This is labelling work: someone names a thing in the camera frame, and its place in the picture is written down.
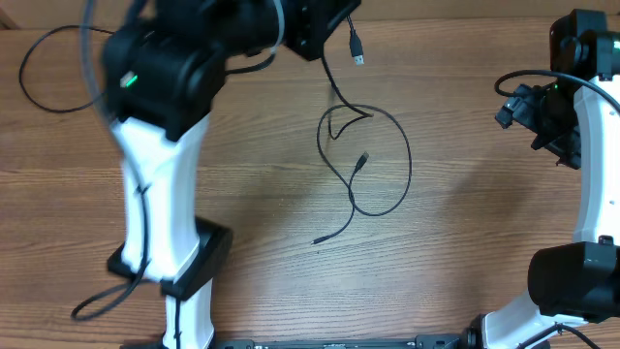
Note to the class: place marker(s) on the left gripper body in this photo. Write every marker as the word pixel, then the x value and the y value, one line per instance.
pixel 302 25

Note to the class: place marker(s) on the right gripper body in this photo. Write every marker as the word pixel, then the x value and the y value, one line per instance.
pixel 554 115

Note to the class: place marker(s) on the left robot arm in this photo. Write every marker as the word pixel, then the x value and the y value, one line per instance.
pixel 154 88

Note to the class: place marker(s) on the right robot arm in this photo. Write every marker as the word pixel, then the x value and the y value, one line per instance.
pixel 574 284

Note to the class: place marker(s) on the cardboard backdrop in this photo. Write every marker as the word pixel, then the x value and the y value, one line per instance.
pixel 47 14

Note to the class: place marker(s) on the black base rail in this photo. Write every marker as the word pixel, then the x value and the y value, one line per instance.
pixel 334 344

